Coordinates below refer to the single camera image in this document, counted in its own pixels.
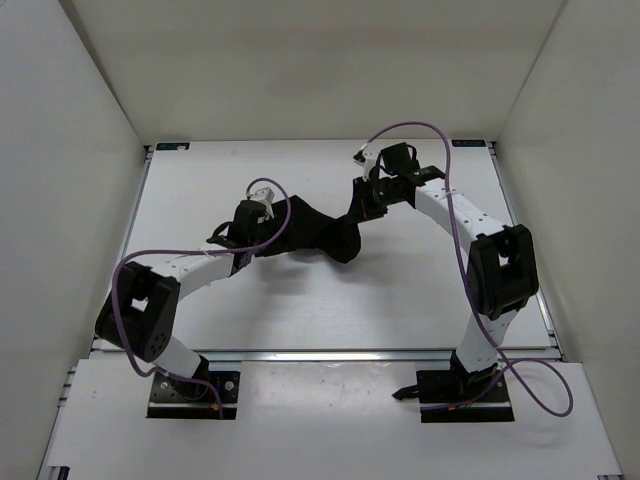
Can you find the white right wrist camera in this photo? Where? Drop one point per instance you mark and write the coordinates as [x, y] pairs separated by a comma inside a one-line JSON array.
[[368, 162]]

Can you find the white front cover panel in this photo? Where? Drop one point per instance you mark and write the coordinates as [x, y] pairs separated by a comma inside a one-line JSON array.
[[319, 421]]

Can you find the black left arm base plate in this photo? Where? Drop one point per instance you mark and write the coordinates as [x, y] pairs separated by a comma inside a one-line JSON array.
[[165, 402]]

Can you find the blue corner sticker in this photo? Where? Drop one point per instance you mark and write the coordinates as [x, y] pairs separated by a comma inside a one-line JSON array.
[[172, 146], [468, 143]]

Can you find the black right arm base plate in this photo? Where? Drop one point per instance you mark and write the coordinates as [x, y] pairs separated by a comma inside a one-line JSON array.
[[442, 399]]

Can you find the silver table edge rail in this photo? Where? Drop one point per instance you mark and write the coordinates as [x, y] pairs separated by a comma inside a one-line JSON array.
[[336, 356]]

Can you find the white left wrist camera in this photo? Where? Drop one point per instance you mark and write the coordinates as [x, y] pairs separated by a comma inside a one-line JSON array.
[[265, 197]]

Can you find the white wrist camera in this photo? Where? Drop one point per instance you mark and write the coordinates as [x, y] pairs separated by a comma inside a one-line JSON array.
[[368, 162], [265, 197]]

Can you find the blue left corner sticker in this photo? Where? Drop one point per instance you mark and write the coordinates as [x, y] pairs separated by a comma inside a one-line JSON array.
[[172, 146]]

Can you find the black skirt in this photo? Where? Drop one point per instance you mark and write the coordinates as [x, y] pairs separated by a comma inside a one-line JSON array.
[[310, 229]]

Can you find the blue right corner sticker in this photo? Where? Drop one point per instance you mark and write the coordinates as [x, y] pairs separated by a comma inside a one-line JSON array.
[[468, 143]]

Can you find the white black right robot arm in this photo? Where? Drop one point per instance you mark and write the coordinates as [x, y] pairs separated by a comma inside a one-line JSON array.
[[499, 269]]

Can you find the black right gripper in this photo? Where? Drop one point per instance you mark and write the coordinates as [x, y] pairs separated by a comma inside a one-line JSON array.
[[361, 204]]

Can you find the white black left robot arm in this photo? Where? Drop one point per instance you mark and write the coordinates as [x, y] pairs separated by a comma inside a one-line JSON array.
[[139, 313]]

